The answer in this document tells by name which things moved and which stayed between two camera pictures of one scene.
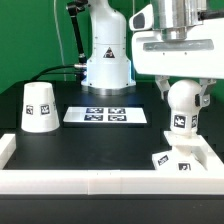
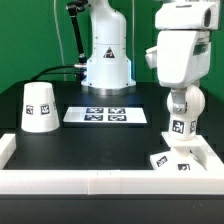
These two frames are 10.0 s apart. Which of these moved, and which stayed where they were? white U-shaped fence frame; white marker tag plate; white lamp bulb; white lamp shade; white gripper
Moved: white lamp bulb; white gripper
Stayed: white lamp shade; white U-shaped fence frame; white marker tag plate
